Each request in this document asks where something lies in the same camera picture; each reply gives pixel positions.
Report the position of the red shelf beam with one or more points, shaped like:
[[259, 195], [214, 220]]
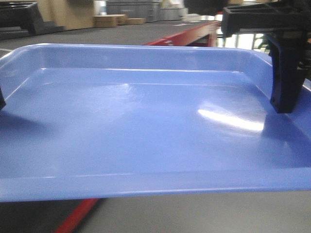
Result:
[[204, 35]]

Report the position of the cardboard box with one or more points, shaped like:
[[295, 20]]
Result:
[[109, 21]]

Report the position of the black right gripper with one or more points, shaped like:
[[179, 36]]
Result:
[[286, 49]]

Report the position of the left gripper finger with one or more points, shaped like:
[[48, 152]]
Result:
[[2, 100]]

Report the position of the blue plastic tray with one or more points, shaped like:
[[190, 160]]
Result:
[[98, 121]]

